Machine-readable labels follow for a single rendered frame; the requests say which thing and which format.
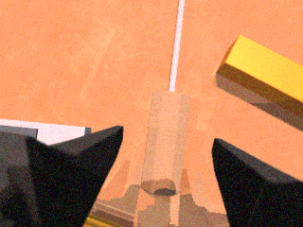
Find yellow screwdriver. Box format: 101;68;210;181
82;214;125;227

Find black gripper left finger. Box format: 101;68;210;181
0;125;124;227

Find yellow rectangular bar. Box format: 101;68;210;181
215;34;303;118

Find hook tool with wooden handle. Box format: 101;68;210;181
140;0;190;197

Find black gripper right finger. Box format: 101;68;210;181
211;138;303;227

